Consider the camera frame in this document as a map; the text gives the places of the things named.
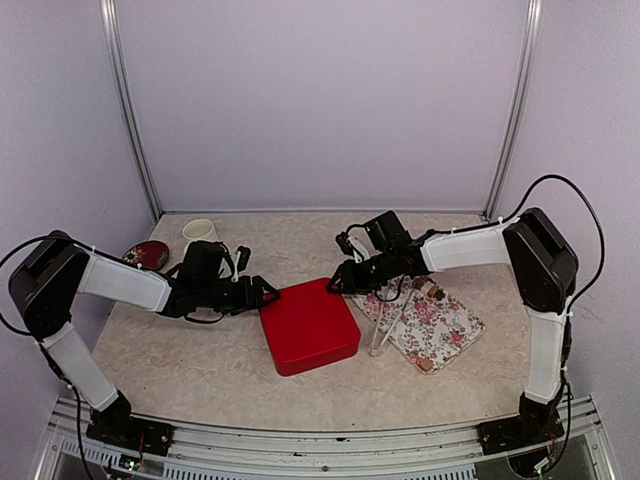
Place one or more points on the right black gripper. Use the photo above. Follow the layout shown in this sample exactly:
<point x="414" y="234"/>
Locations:
<point x="350" y="279"/>

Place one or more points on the aluminium table front rail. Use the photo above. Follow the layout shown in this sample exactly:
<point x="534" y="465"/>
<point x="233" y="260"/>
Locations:
<point x="457" y="451"/>

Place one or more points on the brown sweet chocolate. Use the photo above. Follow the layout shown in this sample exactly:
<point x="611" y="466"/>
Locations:
<point x="426" y="366"/>

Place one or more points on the red floral saucer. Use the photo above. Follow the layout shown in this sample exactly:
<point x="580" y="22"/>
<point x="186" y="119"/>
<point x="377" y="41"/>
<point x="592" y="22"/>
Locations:
<point x="151" y="255"/>

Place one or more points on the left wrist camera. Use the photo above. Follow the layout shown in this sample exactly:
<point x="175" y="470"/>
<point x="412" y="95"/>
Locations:
<point x="235" y="263"/>

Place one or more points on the white square chocolate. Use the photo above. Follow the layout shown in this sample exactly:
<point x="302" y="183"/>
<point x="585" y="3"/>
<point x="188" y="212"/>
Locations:
<point x="426" y="288"/>

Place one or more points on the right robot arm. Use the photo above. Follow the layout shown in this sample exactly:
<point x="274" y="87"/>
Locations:
<point x="543" y="264"/>

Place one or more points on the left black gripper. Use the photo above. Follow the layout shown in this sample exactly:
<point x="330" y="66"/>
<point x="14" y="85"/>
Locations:
<point x="253" y="300"/>

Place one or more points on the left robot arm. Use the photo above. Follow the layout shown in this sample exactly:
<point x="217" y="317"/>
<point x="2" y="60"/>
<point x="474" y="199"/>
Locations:
<point x="59" y="276"/>

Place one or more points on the floral rectangular tray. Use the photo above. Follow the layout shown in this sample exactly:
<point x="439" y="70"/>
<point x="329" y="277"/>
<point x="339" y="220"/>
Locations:
<point x="432" y="330"/>

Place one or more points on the silver metal serving tongs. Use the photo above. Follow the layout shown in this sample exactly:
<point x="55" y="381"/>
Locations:
<point x="404" y="292"/>

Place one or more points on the left aluminium frame post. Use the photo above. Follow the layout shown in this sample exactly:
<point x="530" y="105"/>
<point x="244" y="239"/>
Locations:
<point x="110" y="23"/>

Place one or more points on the red box lid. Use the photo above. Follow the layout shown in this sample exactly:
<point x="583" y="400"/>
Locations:
<point x="308" y="328"/>

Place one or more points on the cream ceramic mug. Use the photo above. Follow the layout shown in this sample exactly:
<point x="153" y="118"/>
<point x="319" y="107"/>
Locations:
<point x="199" y="230"/>

